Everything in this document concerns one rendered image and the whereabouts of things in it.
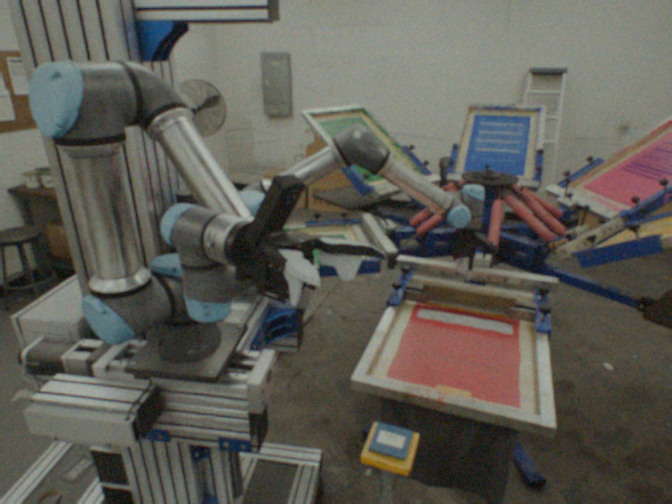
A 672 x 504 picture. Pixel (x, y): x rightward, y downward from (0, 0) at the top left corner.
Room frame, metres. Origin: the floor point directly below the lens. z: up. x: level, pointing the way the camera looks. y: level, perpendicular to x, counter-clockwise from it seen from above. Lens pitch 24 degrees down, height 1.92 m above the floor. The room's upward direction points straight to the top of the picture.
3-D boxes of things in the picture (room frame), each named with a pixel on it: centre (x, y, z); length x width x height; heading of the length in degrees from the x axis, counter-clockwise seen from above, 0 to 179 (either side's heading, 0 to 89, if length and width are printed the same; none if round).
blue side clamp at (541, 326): (1.54, -0.80, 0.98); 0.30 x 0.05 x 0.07; 160
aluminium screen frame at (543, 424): (1.41, -0.46, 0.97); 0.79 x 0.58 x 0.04; 160
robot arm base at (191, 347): (0.95, 0.36, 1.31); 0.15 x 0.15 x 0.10
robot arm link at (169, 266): (0.94, 0.36, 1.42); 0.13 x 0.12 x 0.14; 145
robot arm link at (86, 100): (0.84, 0.44, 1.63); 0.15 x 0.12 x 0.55; 145
